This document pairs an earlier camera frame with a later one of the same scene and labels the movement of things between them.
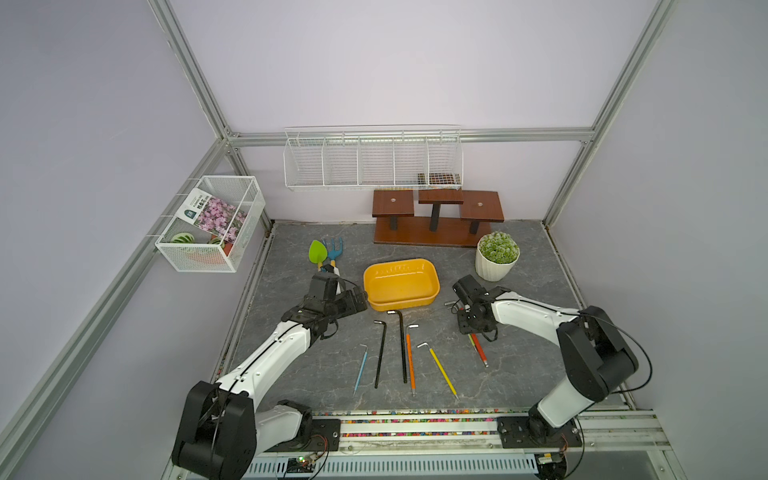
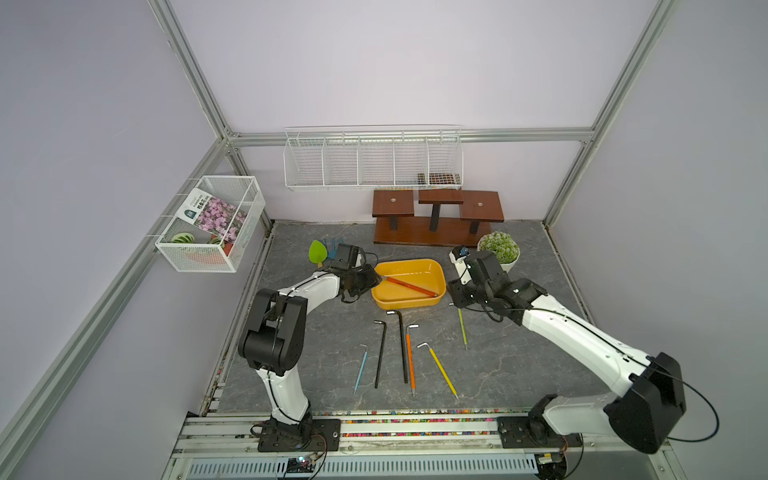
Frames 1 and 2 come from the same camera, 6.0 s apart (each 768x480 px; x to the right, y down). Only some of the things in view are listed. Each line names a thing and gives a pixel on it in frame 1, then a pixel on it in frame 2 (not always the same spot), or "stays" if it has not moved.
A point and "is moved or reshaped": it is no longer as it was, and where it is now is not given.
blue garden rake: x=333 y=253 stays
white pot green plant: x=496 y=254 stays
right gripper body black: x=466 y=321 → x=463 y=294
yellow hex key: x=439 y=366 stays
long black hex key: x=392 y=312 stays
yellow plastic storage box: x=401 y=285 stays
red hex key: x=480 y=349 → x=408 y=285
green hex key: x=472 y=341 is moved or reshaped
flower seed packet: x=212 y=214 stays
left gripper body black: x=343 y=305 → x=361 y=280
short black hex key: x=381 y=351 stays
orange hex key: x=411 y=358 stays
